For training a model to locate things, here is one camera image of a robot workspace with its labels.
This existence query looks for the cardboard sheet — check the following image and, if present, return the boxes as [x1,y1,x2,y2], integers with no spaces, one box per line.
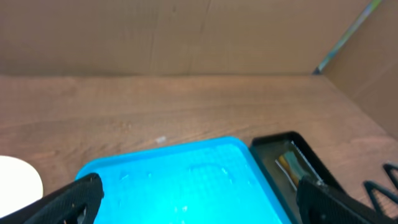
[1,0,367,75]

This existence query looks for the black metal tray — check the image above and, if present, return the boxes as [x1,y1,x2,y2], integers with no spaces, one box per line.
[249,131,345,223]

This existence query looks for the green yellow sponge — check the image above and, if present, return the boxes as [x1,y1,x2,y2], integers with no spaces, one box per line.
[275,151,309,190]

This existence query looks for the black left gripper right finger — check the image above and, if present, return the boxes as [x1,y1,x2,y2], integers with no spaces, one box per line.
[296,176,395,224]

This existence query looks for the pink plate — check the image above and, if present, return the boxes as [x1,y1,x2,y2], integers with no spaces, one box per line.
[0,156,44,218]

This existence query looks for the teal plastic tray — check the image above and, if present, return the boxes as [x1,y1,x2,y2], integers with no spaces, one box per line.
[77,137,290,224]

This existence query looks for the cardboard side panel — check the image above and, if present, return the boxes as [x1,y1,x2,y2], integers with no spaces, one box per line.
[323,0,397,138]

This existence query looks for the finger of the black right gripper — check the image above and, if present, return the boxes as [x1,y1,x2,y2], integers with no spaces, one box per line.
[382,162,398,189]
[363,180,398,218]

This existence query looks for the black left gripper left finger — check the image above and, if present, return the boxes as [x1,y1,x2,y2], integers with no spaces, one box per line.
[1,173,104,224]

